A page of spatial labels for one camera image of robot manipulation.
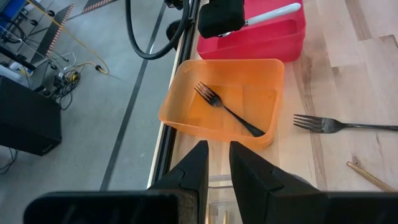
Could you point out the orange plastic bin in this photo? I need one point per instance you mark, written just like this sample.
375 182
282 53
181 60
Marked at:
186 102

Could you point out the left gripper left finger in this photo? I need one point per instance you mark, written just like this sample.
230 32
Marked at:
192 174

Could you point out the large black case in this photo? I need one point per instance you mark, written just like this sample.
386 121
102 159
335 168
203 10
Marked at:
28 118

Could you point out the dark metal fork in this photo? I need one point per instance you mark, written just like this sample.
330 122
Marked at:
214 100
326 125

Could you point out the black table clamp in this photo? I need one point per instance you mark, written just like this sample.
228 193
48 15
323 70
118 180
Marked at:
174 31

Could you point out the black metal rig frame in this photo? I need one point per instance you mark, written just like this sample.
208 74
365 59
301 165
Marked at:
168 137

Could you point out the blue box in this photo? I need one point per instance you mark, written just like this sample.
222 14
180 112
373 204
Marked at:
11 7

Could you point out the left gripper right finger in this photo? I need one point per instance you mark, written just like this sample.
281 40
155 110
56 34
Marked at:
273 202

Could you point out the gold fork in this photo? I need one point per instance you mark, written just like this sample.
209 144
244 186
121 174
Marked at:
370 178

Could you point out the pink plastic bin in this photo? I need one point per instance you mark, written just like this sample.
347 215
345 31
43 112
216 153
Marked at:
264 43

